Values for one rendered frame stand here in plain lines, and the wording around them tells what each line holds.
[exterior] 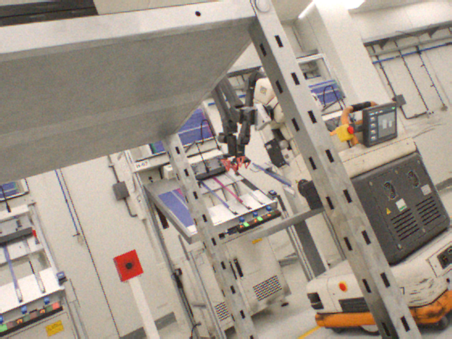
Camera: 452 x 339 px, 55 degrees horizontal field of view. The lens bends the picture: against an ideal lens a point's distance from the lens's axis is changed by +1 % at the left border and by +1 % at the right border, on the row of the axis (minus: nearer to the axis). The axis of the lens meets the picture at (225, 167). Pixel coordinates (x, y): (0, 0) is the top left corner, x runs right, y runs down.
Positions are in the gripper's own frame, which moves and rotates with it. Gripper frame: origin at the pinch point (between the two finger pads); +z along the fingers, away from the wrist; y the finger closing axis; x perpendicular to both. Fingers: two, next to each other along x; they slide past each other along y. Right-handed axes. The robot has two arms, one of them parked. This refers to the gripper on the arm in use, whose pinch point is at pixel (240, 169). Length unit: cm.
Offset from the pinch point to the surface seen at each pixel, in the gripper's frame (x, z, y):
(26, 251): -6, 13, 146
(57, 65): 170, -151, 140
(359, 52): -178, 10, -308
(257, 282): 43, 69, 12
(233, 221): 32.3, 14.3, 26.0
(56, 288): 31, 14, 138
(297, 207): 31, 26, -31
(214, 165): -25.8, 8.7, 6.6
